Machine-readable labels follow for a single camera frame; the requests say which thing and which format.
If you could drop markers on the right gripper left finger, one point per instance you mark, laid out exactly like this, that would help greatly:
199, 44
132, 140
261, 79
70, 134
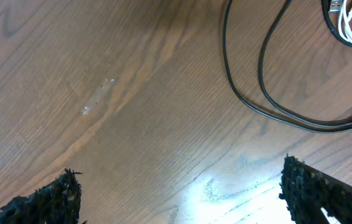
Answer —
58, 202

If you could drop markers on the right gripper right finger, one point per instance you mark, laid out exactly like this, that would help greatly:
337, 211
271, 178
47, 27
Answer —
312, 196

